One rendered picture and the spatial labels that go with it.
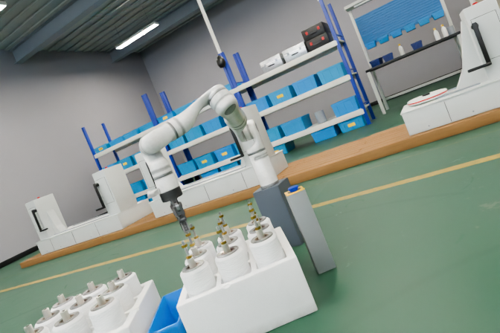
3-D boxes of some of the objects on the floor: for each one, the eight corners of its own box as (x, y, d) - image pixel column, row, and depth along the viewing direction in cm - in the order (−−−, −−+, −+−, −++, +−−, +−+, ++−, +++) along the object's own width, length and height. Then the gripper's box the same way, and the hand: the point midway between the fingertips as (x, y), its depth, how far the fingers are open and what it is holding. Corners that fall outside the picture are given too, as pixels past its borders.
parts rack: (136, 204, 859) (103, 123, 851) (376, 117, 609) (332, 3, 601) (116, 213, 802) (79, 128, 794) (372, 123, 552) (322, -3, 544)
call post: (315, 267, 146) (284, 193, 145) (331, 261, 147) (301, 186, 145) (318, 274, 139) (286, 196, 138) (336, 267, 139) (304, 189, 138)
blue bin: (174, 324, 147) (162, 296, 147) (200, 313, 148) (188, 285, 147) (160, 372, 117) (145, 336, 117) (193, 357, 118) (178, 322, 117)
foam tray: (207, 304, 153) (190, 263, 152) (296, 266, 155) (280, 226, 154) (199, 361, 114) (175, 307, 113) (318, 310, 116) (296, 256, 115)
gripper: (181, 183, 126) (199, 229, 126) (176, 183, 140) (193, 223, 141) (159, 193, 124) (178, 238, 124) (157, 191, 138) (174, 232, 139)
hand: (184, 227), depth 133 cm, fingers open, 6 cm apart
